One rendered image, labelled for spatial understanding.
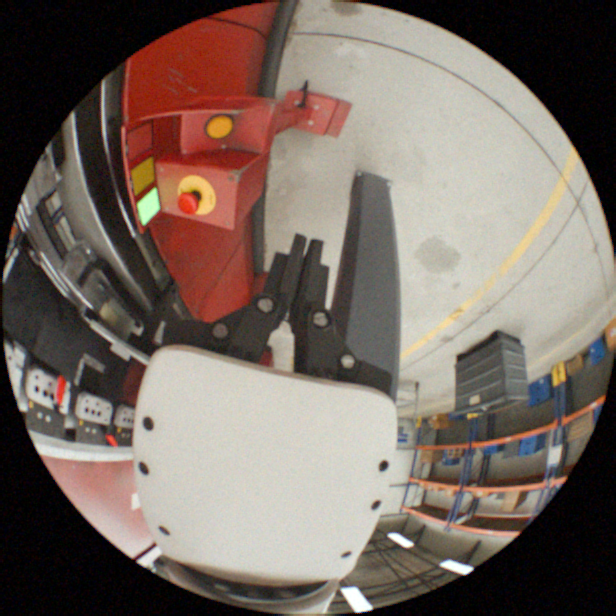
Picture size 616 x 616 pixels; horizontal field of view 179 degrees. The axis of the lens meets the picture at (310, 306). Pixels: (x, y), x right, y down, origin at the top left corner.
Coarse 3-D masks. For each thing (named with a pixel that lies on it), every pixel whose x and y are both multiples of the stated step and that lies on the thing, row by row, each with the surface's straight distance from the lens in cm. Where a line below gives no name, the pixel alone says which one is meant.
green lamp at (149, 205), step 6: (150, 192) 39; (156, 192) 40; (144, 198) 38; (150, 198) 39; (156, 198) 40; (138, 204) 37; (144, 204) 38; (150, 204) 39; (156, 204) 41; (144, 210) 38; (150, 210) 40; (156, 210) 41; (144, 216) 39; (150, 216) 40; (144, 222) 39
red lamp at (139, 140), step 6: (144, 126) 34; (150, 126) 35; (132, 132) 33; (138, 132) 34; (144, 132) 35; (150, 132) 35; (132, 138) 33; (138, 138) 34; (144, 138) 35; (150, 138) 36; (132, 144) 33; (138, 144) 34; (144, 144) 35; (150, 144) 36; (132, 150) 34; (138, 150) 34; (144, 150) 35; (132, 156) 34
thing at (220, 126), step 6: (216, 120) 35; (222, 120) 35; (228, 120) 35; (210, 126) 35; (216, 126) 35; (222, 126) 35; (228, 126) 35; (210, 132) 35; (216, 132) 36; (222, 132) 36; (228, 132) 36
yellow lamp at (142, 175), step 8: (152, 160) 37; (136, 168) 35; (144, 168) 36; (152, 168) 37; (136, 176) 35; (144, 176) 36; (152, 176) 38; (136, 184) 36; (144, 184) 37; (136, 192) 36
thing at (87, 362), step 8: (88, 360) 67; (80, 368) 67; (88, 368) 67; (96, 368) 70; (80, 376) 66; (88, 376) 68; (96, 376) 70; (80, 384) 67; (88, 384) 69; (96, 384) 71; (96, 392) 72
